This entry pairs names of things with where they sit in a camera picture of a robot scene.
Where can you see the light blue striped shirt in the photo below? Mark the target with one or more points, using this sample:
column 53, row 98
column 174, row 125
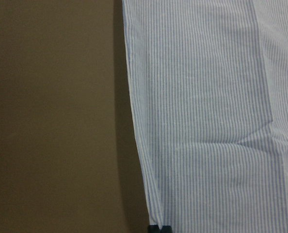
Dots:
column 208, row 87

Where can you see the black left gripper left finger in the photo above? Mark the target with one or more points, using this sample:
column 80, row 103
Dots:
column 153, row 229

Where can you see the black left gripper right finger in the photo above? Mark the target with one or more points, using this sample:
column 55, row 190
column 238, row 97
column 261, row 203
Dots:
column 166, row 229

